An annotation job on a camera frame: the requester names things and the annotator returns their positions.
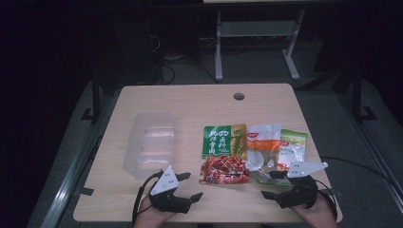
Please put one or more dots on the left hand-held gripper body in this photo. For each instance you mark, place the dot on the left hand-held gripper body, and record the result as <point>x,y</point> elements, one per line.
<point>166,183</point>

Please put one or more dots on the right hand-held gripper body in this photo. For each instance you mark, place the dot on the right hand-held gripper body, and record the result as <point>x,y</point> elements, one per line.
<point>301,190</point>

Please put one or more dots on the white and green food packet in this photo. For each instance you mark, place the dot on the white and green food packet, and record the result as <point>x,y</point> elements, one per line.
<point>294,148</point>

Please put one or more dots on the white and orange food packet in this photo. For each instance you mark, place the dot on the white and orange food packet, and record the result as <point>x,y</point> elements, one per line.
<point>263,142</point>

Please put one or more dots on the clear plastic container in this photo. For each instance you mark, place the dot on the clear plastic container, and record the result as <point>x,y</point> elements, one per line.
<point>152,142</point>

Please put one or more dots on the green and red food packet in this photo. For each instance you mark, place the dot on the green and red food packet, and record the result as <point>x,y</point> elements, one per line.
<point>221,148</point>

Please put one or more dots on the person's right hand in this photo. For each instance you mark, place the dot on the person's right hand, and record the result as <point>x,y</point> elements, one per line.
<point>318,215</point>

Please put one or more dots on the person's left hand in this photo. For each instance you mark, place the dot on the person's left hand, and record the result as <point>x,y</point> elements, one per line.
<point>149,217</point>

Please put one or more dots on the black tape piece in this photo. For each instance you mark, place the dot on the black tape piece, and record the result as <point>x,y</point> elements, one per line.
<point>86,191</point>

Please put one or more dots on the black metal stand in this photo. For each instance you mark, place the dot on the black metal stand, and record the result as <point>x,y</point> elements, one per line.
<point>95,98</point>
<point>358,95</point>

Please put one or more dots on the aluminium frame rail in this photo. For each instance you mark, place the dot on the aluminium frame rail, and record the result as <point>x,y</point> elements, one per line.
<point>374,145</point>
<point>76,164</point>

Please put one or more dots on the white metal desk frame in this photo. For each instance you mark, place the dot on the white metal desk frame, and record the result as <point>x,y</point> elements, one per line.
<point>259,28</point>

